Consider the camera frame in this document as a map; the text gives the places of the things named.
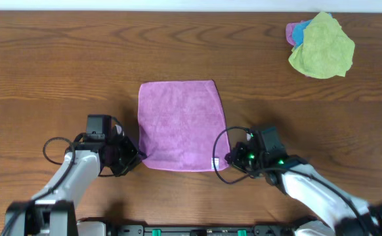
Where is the purple microfiber cloth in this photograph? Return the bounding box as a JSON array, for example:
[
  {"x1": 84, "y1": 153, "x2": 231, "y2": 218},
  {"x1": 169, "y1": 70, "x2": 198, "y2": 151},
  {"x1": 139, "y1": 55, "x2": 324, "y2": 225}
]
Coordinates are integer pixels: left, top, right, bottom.
[{"x1": 138, "y1": 80, "x2": 230, "y2": 172}]

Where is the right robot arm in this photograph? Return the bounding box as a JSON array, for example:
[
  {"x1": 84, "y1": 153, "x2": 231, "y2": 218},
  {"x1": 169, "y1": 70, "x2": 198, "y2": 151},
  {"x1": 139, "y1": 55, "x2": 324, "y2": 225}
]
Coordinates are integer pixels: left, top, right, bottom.
[{"x1": 225, "y1": 127, "x2": 382, "y2": 235}]

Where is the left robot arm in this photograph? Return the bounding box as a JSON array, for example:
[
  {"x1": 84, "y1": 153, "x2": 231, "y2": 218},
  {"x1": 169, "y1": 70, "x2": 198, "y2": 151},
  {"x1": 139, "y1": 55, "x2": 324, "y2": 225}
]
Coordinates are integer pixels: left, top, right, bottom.
[{"x1": 1, "y1": 115, "x2": 147, "y2": 235}]

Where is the green microfiber cloth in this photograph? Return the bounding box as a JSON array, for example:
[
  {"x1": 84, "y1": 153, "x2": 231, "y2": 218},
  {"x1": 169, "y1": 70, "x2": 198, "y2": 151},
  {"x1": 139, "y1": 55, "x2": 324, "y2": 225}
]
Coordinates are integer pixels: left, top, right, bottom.
[{"x1": 288, "y1": 12, "x2": 355, "y2": 79}]

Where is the blue microfiber cloth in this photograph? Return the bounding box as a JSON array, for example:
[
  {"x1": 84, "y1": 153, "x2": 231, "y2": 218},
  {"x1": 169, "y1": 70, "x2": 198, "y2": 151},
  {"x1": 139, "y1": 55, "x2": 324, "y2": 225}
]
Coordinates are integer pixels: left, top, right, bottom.
[{"x1": 292, "y1": 13, "x2": 332, "y2": 50}]

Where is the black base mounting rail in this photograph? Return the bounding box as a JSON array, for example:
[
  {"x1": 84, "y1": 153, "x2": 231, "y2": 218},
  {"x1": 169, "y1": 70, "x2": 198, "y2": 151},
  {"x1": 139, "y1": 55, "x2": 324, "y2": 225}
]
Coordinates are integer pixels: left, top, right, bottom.
[{"x1": 79, "y1": 216, "x2": 320, "y2": 236}]

